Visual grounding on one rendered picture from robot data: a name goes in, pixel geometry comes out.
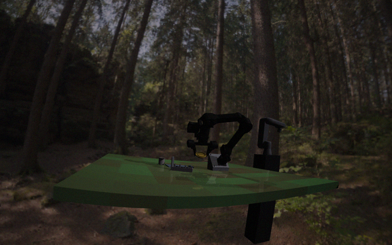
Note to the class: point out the brown round plate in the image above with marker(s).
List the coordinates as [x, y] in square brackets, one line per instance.
[201, 154]

